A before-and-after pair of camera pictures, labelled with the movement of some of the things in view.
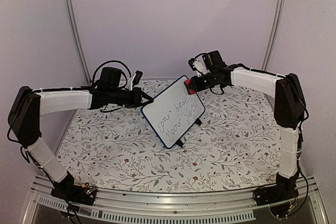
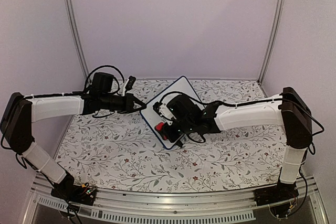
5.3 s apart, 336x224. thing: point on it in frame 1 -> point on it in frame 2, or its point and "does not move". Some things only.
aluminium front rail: [202, 206] does not move
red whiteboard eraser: [189, 86] -> [159, 127]
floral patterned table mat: [235, 146] does not move
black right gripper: [197, 87] -> [170, 136]
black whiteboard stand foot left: [179, 142] does not move
